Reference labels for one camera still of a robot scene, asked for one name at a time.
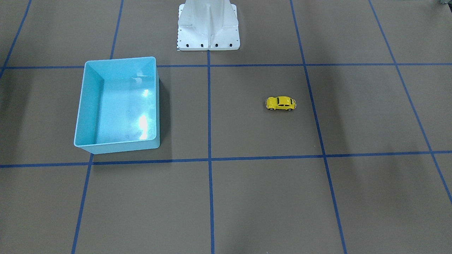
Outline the yellow beetle toy car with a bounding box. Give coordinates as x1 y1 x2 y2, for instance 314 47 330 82
265 96 297 111

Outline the light blue plastic bin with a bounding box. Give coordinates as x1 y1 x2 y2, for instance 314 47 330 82
73 56 160 155

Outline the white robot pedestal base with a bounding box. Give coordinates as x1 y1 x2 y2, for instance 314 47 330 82
177 0 240 51

